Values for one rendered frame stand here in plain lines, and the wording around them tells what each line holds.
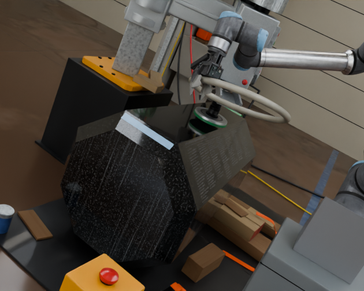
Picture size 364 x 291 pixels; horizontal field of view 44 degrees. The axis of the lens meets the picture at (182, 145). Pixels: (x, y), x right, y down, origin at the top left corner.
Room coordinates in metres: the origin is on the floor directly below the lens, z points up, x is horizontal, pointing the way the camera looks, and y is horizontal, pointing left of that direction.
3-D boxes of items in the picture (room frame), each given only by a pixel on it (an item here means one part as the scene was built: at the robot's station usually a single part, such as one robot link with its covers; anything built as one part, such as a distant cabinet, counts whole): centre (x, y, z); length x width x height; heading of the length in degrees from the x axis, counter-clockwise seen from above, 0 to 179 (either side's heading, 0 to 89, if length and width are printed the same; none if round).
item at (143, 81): (3.14, 0.41, 0.81); 0.20 x 0.10 x 0.05; 75
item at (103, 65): (3.28, 0.62, 0.76); 0.49 x 0.49 x 0.05; 67
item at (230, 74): (2.73, -0.08, 1.37); 0.36 x 0.22 x 0.45; 5
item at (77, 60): (3.28, 0.62, 0.37); 0.66 x 0.66 x 0.74; 67
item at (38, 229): (2.16, 0.59, 0.02); 0.25 x 0.10 x 0.01; 54
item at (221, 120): (2.65, -0.09, 0.92); 0.21 x 0.21 x 0.01
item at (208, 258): (2.47, -0.44, 0.07); 0.30 x 0.12 x 0.12; 153
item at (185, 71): (6.18, 0.08, 0.43); 1.30 x 0.62 x 0.86; 164
